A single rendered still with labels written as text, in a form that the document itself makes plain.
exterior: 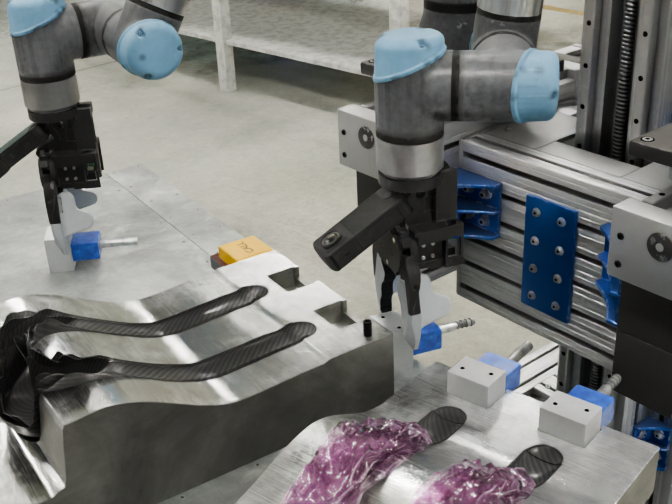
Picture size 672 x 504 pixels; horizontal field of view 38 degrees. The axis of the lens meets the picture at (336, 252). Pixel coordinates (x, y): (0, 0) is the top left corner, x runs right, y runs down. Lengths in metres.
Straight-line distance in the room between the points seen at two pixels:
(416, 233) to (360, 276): 1.98
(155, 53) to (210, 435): 0.49
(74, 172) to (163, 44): 0.27
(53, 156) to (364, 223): 0.51
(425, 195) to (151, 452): 0.41
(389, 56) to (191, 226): 0.65
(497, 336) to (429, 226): 1.68
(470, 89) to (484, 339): 1.78
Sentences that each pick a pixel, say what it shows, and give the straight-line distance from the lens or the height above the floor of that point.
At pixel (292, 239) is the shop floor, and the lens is 3.32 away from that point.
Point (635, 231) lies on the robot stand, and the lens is 1.14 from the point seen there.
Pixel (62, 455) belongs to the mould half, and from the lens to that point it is 0.95.
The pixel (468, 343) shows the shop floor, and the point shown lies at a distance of 2.72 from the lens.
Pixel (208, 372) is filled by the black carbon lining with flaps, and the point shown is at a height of 0.88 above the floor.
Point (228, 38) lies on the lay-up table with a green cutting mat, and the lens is 4.87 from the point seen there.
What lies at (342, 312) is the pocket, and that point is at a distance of 1.15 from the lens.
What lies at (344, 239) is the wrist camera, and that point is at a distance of 1.07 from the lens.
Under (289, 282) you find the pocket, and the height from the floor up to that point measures 0.87.
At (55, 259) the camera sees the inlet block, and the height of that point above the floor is 0.82.
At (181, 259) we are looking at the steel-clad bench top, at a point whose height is 0.80.
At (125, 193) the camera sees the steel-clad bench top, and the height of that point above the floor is 0.80.
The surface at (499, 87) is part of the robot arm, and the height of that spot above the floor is 1.15.
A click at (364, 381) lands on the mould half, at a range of 1.09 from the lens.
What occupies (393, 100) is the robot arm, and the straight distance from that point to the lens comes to 1.03.
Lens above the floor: 1.46
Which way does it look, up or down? 27 degrees down
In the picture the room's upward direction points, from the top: 3 degrees counter-clockwise
